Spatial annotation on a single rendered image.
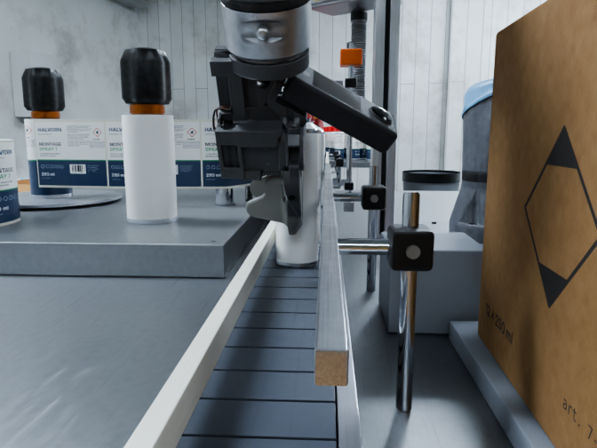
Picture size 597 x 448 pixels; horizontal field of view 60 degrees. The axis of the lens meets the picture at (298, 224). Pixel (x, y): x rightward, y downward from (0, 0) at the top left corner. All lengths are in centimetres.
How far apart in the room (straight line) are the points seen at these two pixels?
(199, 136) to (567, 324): 92
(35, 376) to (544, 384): 40
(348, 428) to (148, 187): 70
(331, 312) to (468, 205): 60
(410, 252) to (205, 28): 583
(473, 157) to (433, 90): 475
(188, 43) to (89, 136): 501
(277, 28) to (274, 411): 29
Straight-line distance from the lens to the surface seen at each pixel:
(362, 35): 117
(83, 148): 123
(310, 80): 49
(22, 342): 60
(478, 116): 79
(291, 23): 45
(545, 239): 36
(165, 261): 78
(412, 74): 556
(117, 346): 55
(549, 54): 38
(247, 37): 45
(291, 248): 61
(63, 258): 83
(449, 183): 492
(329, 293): 24
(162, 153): 93
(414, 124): 553
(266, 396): 33
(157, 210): 94
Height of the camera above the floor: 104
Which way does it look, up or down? 10 degrees down
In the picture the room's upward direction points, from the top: straight up
